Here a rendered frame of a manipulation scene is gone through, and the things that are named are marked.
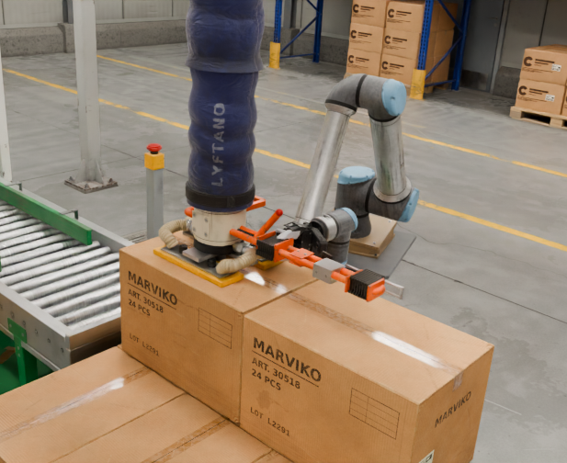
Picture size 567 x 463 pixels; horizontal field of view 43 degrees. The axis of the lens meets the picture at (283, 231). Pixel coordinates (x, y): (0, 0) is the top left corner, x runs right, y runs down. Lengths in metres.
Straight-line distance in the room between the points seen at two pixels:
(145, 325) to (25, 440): 0.53
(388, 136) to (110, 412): 1.33
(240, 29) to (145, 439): 1.25
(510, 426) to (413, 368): 1.59
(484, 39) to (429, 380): 9.53
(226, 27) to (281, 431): 1.18
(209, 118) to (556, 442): 2.13
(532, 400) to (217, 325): 1.92
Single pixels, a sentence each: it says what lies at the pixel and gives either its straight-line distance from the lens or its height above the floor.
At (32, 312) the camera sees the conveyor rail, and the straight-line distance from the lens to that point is 2.93.
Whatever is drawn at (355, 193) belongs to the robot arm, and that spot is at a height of 1.01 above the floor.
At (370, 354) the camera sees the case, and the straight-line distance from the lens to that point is 2.00.
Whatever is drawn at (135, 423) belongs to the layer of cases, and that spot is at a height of 0.54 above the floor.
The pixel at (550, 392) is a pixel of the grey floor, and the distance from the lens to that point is 3.82.
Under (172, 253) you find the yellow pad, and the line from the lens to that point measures 2.44.
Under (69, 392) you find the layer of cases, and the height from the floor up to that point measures 0.54.
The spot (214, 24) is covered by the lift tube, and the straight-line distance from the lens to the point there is 2.14.
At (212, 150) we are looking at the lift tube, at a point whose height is 1.36.
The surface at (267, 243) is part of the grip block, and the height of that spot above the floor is 1.11.
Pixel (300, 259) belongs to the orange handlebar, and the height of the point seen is 1.09.
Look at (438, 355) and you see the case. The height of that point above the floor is 0.94.
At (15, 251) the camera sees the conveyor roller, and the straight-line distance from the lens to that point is 3.62.
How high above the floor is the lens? 1.98
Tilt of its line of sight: 22 degrees down
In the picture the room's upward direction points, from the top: 3 degrees clockwise
